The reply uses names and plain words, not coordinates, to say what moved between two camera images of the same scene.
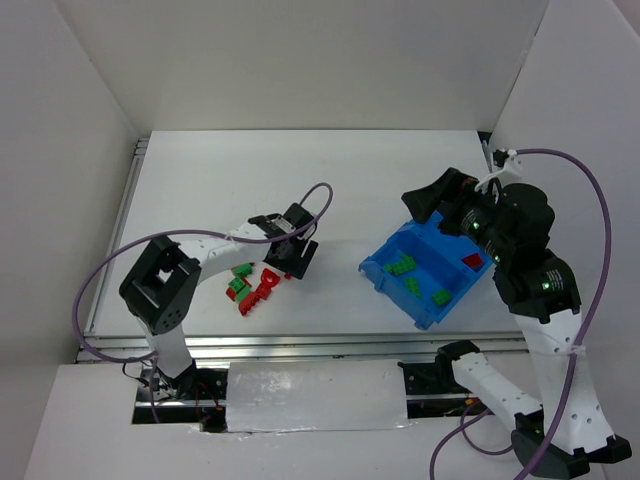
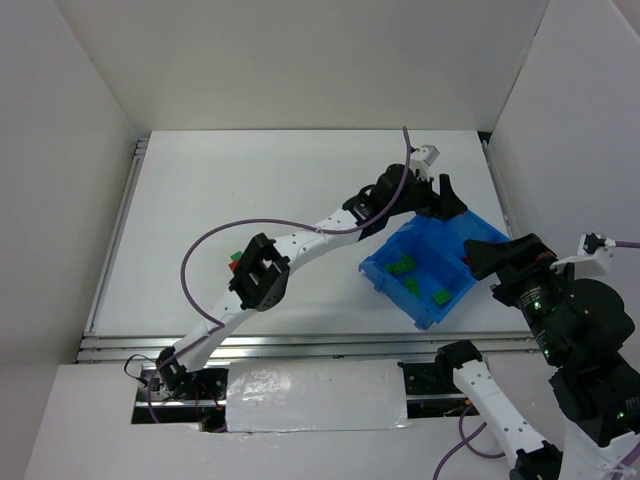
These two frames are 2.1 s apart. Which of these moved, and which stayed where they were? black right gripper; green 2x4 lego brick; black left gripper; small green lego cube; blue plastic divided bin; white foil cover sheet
Moved: black right gripper; black left gripper
Stayed: white foil cover sheet; small green lego cube; green 2x4 lego brick; blue plastic divided bin
